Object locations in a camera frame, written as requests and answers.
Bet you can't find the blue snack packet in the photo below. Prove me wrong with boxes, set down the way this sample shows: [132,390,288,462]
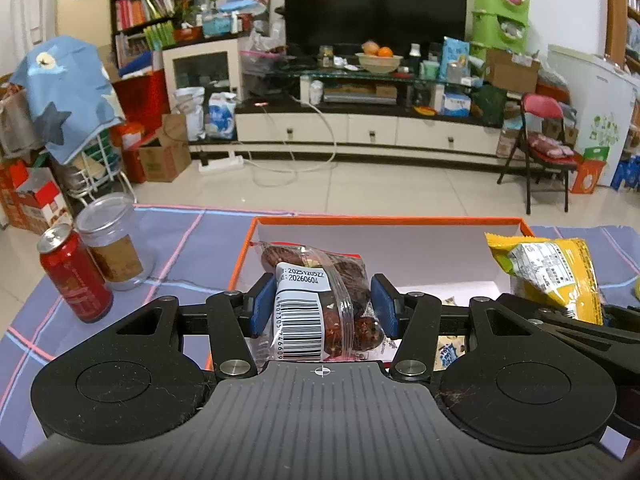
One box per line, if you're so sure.
[435,337,471,371]

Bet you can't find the blue and white box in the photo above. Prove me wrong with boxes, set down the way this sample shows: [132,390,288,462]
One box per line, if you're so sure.
[442,92,472,118]

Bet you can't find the red soda can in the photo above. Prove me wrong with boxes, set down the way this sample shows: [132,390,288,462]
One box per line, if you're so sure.
[36,223,115,324]

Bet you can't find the large red box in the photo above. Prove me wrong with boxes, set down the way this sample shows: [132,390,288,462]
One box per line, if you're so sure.
[115,70,168,183]

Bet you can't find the clear bag of red dates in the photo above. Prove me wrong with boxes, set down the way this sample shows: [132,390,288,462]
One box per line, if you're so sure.
[257,241,388,363]

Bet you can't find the blue star print cloth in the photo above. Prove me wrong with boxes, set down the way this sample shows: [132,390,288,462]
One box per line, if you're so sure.
[10,35,126,165]

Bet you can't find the dark bookshelf with books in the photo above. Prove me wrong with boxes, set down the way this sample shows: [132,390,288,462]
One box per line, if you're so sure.
[109,0,211,68]

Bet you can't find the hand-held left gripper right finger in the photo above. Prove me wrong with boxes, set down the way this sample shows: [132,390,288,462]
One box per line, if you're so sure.
[370,273,556,385]

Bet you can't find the white glass door cabinet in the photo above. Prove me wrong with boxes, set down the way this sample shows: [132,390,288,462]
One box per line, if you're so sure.
[162,37,243,106]

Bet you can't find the green stacking bins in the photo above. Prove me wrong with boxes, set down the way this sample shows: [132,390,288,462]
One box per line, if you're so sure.
[471,0,531,61]

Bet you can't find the orange gift bag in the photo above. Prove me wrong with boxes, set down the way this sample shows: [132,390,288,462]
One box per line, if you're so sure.
[570,146,611,195]

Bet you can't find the white wire rack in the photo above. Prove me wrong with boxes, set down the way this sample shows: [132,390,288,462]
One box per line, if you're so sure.
[65,130,136,206]

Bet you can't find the red folding chair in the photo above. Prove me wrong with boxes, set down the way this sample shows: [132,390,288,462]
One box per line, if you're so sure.
[496,92,583,215]

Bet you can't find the beige standing air conditioner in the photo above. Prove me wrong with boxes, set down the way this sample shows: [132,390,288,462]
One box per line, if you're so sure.
[55,0,112,46]

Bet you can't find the orange cardboard box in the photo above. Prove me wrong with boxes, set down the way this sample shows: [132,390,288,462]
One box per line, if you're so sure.
[205,216,538,376]

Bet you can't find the blue and white plastic bag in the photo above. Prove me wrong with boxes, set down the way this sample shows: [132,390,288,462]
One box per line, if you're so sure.
[207,92,237,140]

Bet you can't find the dark green bag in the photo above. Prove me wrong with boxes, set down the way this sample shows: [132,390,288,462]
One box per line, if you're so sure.
[472,85,508,128]

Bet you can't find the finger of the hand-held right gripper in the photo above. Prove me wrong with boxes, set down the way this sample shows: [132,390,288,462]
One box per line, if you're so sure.
[601,304,640,331]
[497,292,640,361]

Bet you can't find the white low television stand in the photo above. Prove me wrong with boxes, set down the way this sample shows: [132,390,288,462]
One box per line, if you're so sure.
[235,67,506,158]

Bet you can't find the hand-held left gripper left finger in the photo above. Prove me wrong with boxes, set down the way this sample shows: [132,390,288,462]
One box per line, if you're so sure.
[94,273,279,380]

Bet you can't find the glass jar with cork label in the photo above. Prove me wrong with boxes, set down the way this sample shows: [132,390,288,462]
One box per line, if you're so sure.
[75,192,157,292]

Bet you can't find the white power strip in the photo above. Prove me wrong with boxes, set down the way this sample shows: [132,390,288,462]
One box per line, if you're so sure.
[198,155,244,175]

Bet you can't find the cream fruit bowl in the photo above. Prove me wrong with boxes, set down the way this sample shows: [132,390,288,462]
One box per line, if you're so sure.
[355,52,404,74]

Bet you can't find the open brown cardboard box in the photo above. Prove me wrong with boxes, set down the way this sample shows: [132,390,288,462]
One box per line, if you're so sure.
[485,49,541,92]

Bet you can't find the yellow snack packet white label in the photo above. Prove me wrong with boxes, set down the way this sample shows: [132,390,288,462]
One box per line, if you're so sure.
[484,231,607,326]

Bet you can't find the black television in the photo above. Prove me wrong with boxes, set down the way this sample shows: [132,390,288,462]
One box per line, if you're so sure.
[283,0,468,57]

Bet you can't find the small brown cardboard box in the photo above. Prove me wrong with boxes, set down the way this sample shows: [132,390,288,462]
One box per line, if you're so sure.
[137,132,192,183]

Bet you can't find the red and white carton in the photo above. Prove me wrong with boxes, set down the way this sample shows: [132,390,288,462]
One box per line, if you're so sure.
[0,160,73,235]

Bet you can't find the tall blue packet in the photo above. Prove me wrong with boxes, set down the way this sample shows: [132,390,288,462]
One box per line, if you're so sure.
[440,37,471,81]

